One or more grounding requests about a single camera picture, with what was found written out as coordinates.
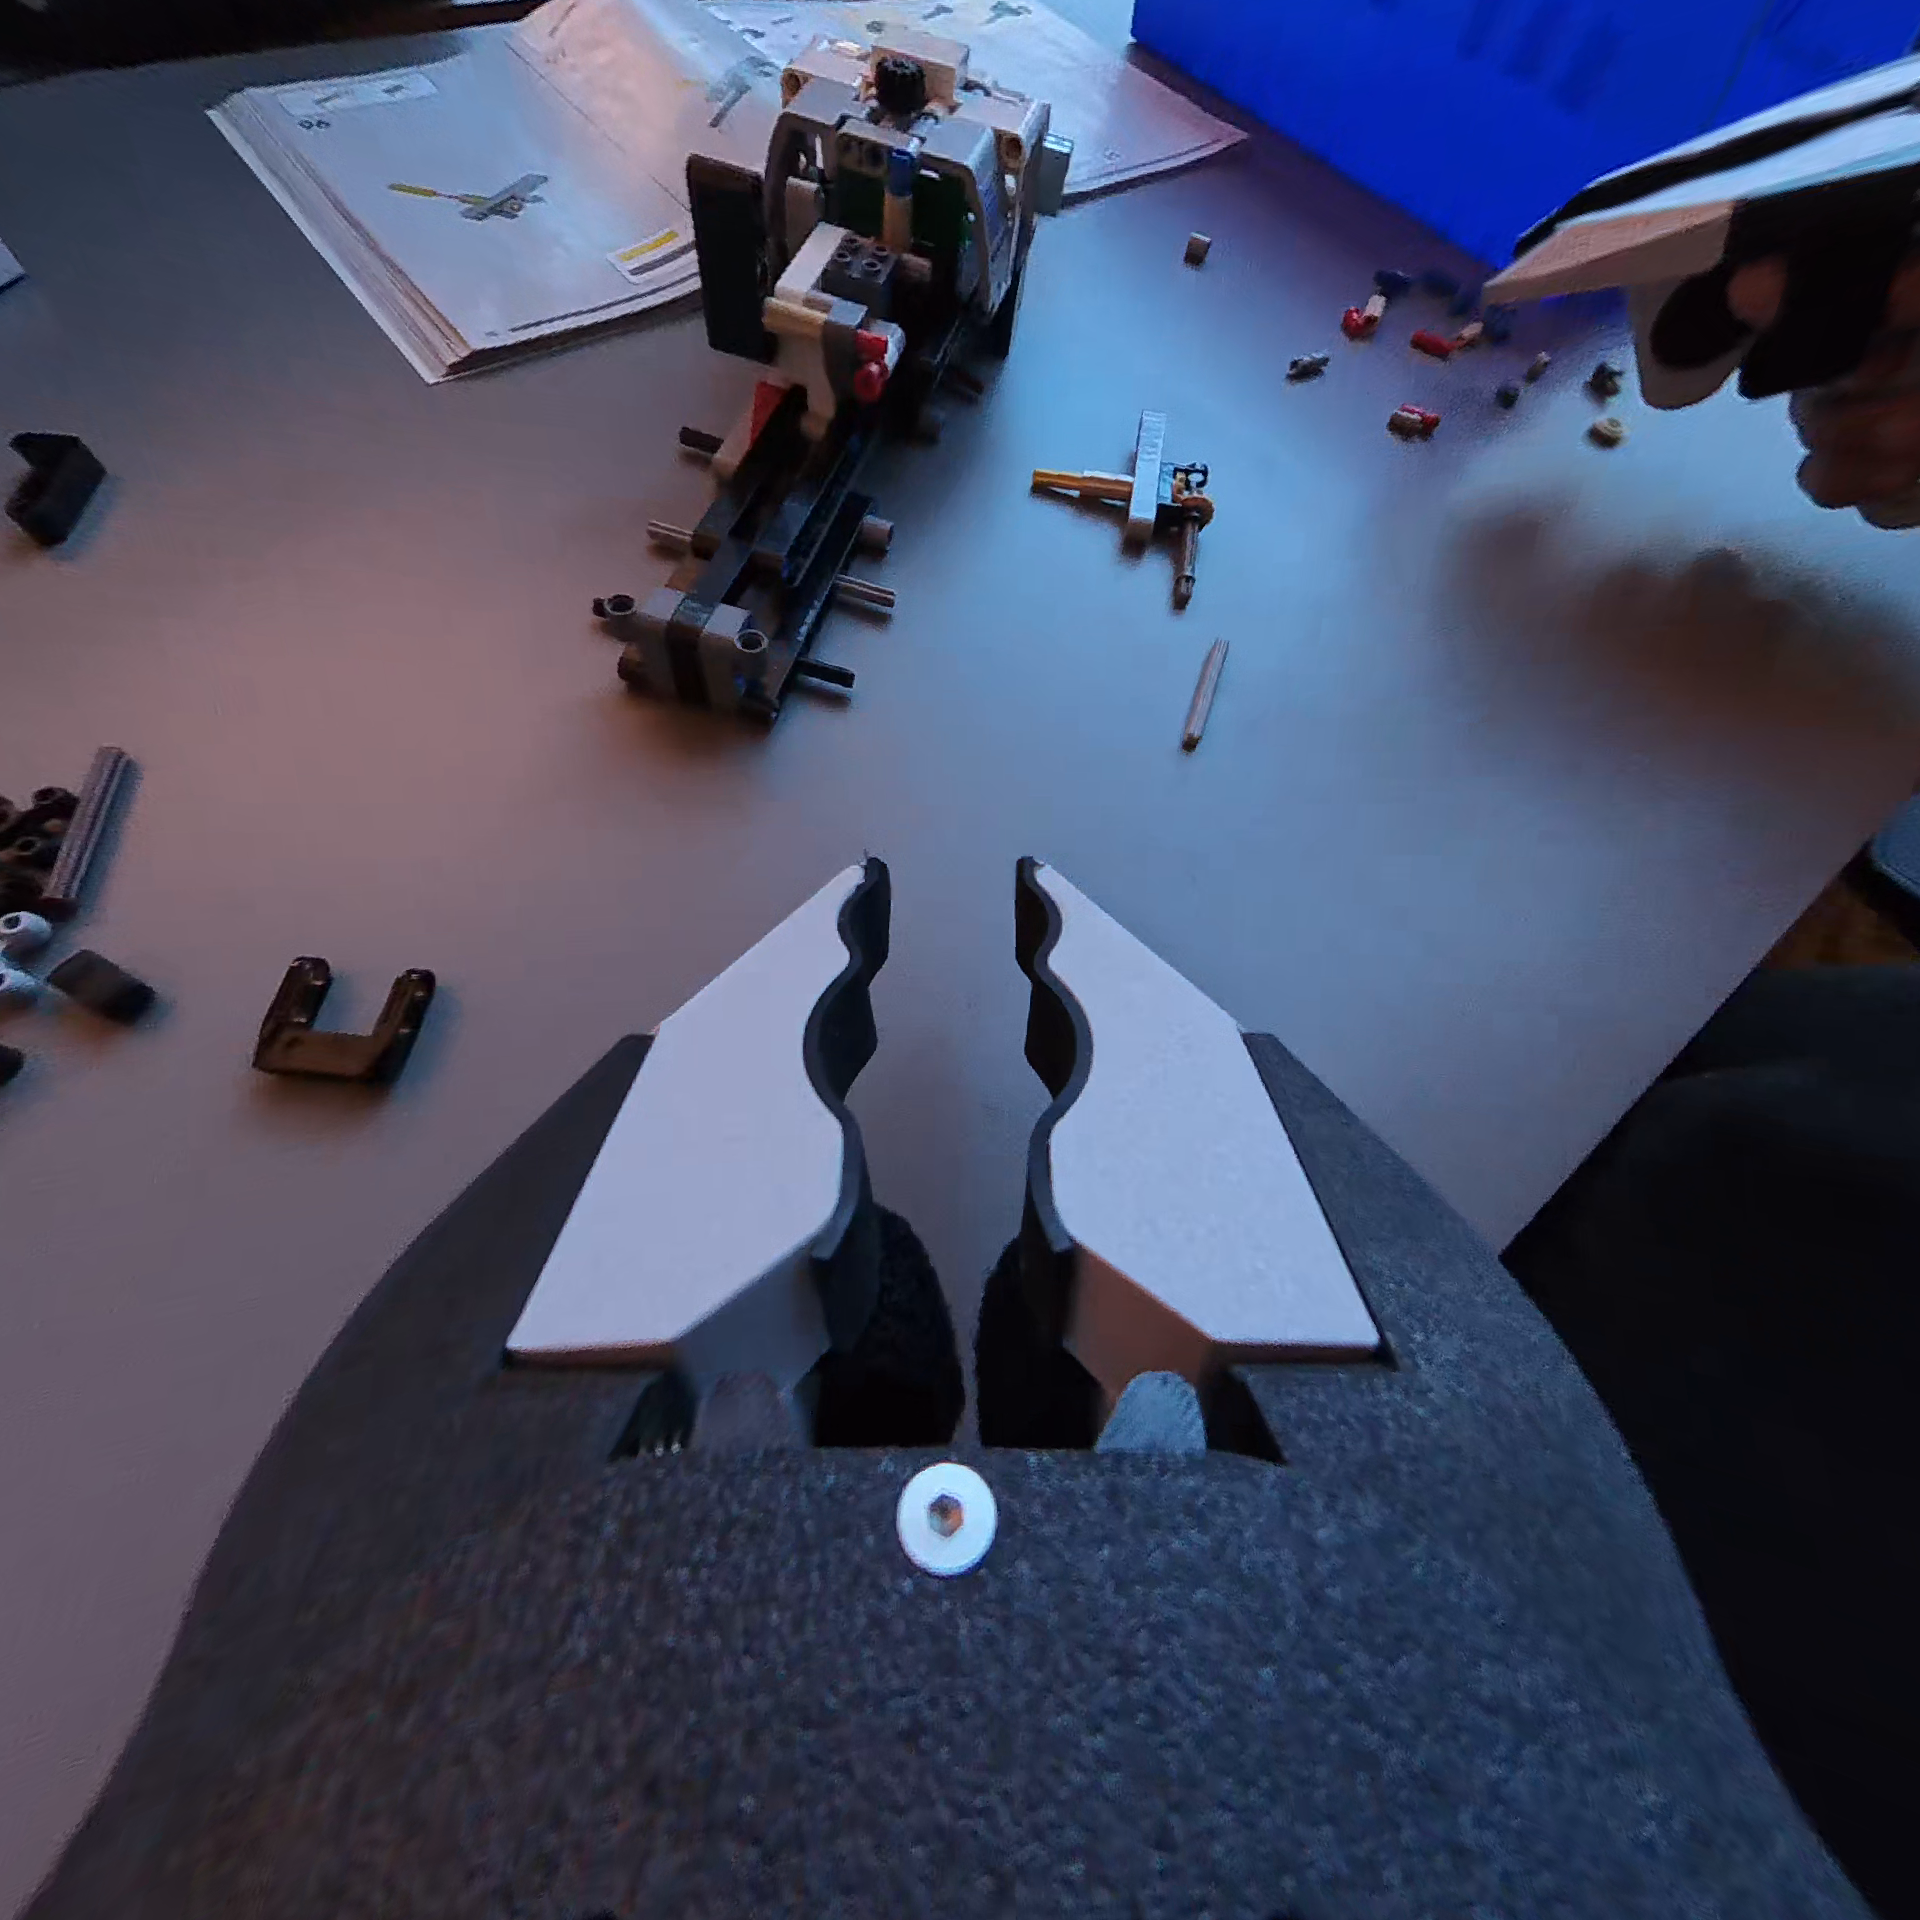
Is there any person's right hand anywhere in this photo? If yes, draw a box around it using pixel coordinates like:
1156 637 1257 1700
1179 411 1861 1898
1793 352 1920 530

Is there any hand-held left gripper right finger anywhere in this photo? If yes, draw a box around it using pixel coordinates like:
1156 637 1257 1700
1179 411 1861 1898
1014 853 1385 1428

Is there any blue plastic bin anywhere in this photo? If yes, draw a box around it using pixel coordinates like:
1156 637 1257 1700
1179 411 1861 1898
1128 0 1920 272

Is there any grey beam lego subassembly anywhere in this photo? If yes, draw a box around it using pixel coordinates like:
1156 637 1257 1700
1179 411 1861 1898
1030 407 1219 610

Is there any open instruction booklet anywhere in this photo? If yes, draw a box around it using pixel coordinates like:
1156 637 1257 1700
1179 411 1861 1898
207 0 1248 383

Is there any pile of small dark lego pieces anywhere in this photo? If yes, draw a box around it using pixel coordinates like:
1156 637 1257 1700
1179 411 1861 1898
0 780 161 1090

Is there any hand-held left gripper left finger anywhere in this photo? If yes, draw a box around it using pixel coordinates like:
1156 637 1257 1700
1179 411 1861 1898
506 853 895 1403

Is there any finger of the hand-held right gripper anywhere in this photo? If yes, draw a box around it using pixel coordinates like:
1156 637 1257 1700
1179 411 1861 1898
1518 56 1920 250
1483 198 1750 312

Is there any black lego bracket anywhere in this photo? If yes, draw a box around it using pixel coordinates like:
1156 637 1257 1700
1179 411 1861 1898
253 954 440 1085

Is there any partly built lego truck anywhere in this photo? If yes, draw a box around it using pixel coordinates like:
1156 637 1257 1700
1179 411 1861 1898
588 31 1077 731

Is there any black angled lego piece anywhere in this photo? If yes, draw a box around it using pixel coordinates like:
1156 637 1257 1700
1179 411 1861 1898
4 431 110 549

